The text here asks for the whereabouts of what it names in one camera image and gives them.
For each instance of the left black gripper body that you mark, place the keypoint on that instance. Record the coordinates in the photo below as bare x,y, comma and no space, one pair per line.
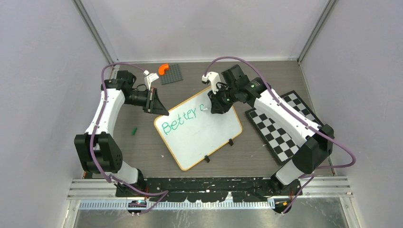
147,108

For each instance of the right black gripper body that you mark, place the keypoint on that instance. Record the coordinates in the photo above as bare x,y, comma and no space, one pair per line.
224,98

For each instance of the yellow framed whiteboard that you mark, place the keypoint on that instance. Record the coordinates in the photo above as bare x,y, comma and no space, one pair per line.
191,134

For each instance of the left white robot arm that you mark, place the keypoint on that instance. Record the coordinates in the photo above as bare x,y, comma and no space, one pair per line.
97,150

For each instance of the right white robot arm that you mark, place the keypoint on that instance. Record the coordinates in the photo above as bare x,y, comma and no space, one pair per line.
244,89

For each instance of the grey studded baseplate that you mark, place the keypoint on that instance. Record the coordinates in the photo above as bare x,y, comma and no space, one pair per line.
172,75

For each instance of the orange curved block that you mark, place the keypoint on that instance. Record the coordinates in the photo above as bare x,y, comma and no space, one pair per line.
162,69

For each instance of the black white checkerboard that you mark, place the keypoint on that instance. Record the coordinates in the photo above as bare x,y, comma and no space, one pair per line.
289,128

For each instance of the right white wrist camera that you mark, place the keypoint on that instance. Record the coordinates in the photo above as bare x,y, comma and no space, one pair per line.
212,78

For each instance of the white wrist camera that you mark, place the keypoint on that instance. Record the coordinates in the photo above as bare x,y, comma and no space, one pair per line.
212,78
149,78

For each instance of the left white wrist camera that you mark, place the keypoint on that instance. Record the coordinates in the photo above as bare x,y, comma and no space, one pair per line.
149,78

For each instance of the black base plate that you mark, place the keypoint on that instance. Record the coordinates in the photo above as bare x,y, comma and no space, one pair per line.
242,189

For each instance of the aluminium rail frame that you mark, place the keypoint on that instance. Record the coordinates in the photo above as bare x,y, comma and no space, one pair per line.
114,194

